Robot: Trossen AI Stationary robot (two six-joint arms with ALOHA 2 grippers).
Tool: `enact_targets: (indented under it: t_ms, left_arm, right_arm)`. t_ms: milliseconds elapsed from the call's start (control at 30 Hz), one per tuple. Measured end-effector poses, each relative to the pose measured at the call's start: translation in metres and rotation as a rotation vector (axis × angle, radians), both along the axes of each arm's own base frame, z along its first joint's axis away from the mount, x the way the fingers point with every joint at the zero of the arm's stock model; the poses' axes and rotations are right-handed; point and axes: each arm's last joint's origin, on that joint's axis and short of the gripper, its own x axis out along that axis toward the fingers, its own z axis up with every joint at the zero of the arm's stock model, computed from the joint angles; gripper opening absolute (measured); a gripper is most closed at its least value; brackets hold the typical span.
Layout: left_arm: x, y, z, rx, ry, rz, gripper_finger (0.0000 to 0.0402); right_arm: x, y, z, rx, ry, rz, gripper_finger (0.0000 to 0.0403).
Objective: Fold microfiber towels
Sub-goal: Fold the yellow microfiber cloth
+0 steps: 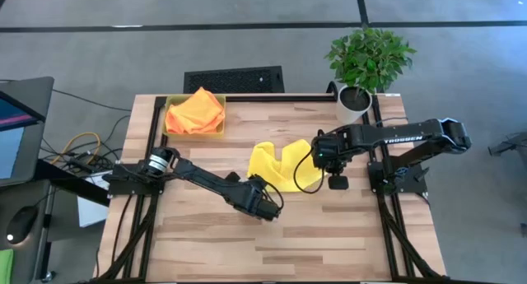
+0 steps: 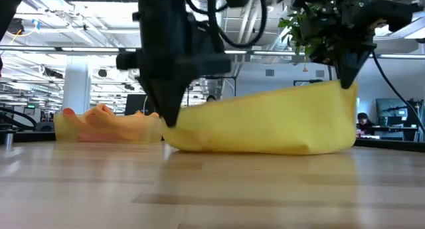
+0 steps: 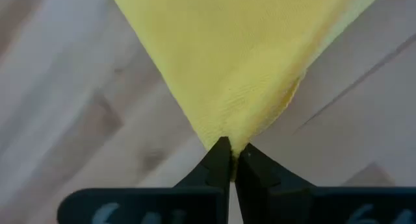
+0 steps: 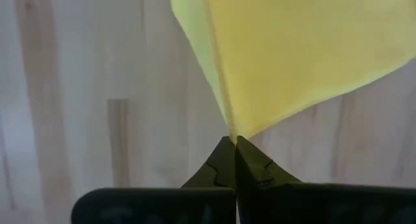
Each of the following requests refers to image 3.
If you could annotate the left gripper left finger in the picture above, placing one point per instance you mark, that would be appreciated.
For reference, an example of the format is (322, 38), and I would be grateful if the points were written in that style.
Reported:
(162, 204)

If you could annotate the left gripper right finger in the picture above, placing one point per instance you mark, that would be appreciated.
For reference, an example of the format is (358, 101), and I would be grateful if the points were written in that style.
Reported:
(308, 204)

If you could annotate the yellow microfiber towel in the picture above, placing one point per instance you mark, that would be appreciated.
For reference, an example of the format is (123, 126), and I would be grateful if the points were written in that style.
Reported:
(234, 71)

